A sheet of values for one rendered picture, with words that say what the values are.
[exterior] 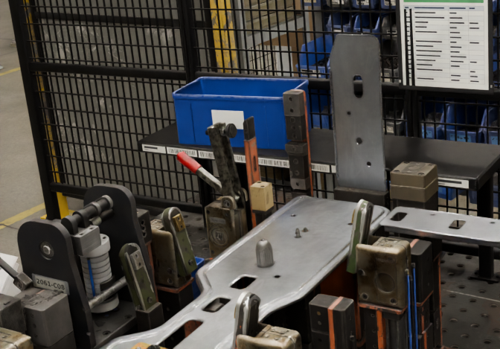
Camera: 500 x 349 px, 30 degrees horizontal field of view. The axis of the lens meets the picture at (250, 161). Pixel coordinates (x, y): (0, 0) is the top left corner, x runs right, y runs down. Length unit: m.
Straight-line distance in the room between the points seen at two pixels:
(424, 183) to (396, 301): 0.34
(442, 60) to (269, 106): 0.41
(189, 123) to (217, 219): 0.49
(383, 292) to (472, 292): 0.58
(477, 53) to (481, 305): 0.56
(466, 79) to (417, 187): 0.34
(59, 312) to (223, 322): 0.26
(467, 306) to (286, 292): 0.67
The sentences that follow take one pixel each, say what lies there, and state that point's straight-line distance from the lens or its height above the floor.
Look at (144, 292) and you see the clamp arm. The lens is 1.63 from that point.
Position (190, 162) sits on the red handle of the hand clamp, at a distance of 1.89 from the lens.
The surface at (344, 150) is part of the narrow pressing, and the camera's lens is 2.02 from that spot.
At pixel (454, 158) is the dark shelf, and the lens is 2.11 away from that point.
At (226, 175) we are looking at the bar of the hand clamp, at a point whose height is 1.12.
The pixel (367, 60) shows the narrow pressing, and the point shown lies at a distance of 1.93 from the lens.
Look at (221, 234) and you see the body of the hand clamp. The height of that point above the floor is 0.99.
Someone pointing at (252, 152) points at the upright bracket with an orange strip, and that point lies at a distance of 1.92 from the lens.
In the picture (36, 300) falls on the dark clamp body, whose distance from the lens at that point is 1.54.
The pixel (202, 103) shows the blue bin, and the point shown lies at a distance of 2.28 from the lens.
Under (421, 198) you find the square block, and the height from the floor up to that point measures 1.01.
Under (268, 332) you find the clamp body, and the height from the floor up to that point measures 1.04.
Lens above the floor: 1.74
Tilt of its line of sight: 19 degrees down
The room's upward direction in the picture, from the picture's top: 6 degrees counter-clockwise
